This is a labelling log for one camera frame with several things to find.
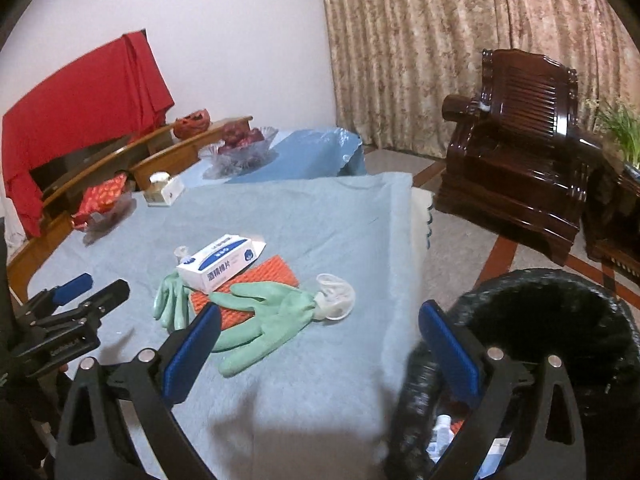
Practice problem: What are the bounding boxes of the green potted plant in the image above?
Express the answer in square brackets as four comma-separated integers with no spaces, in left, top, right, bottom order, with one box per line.
[597,100,639,169]

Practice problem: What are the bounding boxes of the red plastic bag on cabinet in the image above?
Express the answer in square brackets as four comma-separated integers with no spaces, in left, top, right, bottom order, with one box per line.
[172,108,210,141]

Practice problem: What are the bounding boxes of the alcohol pads box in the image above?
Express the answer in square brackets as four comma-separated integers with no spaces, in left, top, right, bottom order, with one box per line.
[177,234,266,294]

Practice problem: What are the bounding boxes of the black trash bin with bag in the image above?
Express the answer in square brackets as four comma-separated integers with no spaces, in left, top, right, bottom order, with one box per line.
[383,269,639,479]

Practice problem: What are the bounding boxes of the red apples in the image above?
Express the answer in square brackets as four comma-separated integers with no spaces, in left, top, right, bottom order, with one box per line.
[218,122,265,154]

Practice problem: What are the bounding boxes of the blue tube with white cap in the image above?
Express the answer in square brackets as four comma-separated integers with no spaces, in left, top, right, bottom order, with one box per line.
[425,414,511,479]

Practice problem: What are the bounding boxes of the dark wooden side table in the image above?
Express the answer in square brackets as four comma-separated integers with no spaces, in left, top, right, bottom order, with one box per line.
[582,159,639,283]

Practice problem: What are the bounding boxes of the tissue box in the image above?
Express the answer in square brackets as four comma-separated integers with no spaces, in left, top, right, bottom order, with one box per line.
[143,171,184,207]

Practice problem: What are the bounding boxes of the red snack packet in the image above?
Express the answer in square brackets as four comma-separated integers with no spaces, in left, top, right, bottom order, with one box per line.
[72,172,127,230]

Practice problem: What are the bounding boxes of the green rubber glove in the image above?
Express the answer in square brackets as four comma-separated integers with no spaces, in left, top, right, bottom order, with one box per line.
[153,269,192,333]
[207,272,357,380]

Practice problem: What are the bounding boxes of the grey-blue tablecloth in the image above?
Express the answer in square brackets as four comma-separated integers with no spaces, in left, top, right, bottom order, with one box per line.
[28,174,420,479]

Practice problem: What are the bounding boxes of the red cloth over television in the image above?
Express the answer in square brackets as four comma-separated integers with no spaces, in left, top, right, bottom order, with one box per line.
[2,30,174,236]

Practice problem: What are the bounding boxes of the dark wooden armchair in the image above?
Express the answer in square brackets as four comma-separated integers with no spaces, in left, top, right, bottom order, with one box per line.
[435,49,601,266]

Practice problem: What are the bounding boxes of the glass fruit bowl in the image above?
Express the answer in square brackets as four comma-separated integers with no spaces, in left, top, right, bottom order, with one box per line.
[198,127,279,180]

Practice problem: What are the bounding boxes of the floral beige curtain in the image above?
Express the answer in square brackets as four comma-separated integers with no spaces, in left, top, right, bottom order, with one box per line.
[324,0,639,157]

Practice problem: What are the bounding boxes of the blue cover on side table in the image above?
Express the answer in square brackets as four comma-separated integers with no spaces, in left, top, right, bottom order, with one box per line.
[177,127,369,189]

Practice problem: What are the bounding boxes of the orange foam net in pile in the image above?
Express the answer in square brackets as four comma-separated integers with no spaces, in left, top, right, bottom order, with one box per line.
[188,253,302,332]

